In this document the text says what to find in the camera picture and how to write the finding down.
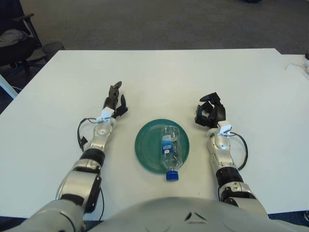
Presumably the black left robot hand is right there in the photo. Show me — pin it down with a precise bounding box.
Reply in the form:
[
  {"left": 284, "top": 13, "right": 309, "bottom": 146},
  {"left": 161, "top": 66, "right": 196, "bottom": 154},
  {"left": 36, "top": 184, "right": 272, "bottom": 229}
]
[{"left": 103, "top": 81, "right": 128, "bottom": 119}]

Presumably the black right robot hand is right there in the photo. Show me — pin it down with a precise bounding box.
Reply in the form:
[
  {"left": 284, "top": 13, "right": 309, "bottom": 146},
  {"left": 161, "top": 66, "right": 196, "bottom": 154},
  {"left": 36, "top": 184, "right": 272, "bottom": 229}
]
[{"left": 194, "top": 92, "right": 227, "bottom": 129}]

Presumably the clear bottle with blue cap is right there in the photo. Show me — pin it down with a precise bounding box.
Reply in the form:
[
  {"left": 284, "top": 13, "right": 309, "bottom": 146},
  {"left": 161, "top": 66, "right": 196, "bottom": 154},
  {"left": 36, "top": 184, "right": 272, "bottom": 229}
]
[{"left": 160, "top": 125, "right": 181, "bottom": 182}]

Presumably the green round plate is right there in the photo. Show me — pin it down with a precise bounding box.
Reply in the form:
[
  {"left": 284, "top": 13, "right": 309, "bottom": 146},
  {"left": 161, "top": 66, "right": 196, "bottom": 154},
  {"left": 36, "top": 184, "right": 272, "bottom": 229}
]
[{"left": 134, "top": 118, "right": 191, "bottom": 174}]

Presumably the black mesh wastebasket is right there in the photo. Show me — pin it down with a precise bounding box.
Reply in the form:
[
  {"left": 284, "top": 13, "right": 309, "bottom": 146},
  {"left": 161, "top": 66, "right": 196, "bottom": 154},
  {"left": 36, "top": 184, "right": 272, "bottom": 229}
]
[{"left": 42, "top": 42, "right": 65, "bottom": 62}]

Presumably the white table leg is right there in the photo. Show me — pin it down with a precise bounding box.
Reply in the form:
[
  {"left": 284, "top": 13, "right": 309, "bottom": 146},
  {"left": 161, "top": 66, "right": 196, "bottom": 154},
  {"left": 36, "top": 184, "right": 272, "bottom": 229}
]
[{"left": 0, "top": 73, "right": 19, "bottom": 99}]

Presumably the black office chair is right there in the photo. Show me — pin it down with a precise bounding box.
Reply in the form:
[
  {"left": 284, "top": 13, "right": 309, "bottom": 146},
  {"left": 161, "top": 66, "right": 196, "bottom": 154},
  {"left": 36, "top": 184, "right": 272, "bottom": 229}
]
[{"left": 0, "top": 13, "right": 46, "bottom": 79}]

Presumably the silver robot torso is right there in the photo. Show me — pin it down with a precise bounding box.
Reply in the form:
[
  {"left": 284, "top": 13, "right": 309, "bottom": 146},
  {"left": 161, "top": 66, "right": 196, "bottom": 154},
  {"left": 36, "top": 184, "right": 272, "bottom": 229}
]
[{"left": 24, "top": 197, "right": 300, "bottom": 232}]

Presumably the grey cloth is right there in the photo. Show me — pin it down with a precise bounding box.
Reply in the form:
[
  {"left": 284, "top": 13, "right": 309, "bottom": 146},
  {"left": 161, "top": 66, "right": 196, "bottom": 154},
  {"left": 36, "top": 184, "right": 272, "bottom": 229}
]
[{"left": 0, "top": 29, "right": 28, "bottom": 48}]

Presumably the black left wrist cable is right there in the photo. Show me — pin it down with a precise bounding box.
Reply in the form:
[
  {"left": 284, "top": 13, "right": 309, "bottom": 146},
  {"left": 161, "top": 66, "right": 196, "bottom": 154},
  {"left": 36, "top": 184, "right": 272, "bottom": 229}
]
[{"left": 77, "top": 117, "right": 102, "bottom": 152}]

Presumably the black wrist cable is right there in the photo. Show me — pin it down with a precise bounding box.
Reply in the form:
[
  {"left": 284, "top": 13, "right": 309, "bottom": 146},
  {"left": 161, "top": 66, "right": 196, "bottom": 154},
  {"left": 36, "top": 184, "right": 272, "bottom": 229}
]
[
  {"left": 230, "top": 131, "right": 248, "bottom": 171},
  {"left": 77, "top": 117, "right": 102, "bottom": 152}
]

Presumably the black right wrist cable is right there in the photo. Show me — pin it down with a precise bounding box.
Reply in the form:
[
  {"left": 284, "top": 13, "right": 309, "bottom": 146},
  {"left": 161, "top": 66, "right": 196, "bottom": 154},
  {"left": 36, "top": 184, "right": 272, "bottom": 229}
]
[{"left": 230, "top": 131, "right": 248, "bottom": 171}]

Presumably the thin white cable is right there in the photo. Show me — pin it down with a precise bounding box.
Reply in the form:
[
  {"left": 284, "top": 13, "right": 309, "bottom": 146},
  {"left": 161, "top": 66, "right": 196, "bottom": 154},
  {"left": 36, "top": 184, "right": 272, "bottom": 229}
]
[{"left": 284, "top": 62, "right": 305, "bottom": 71}]

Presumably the black left elbow cable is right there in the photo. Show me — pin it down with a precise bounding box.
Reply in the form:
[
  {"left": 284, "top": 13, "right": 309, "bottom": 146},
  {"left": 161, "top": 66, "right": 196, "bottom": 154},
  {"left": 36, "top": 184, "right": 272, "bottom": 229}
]
[{"left": 98, "top": 188, "right": 106, "bottom": 221}]

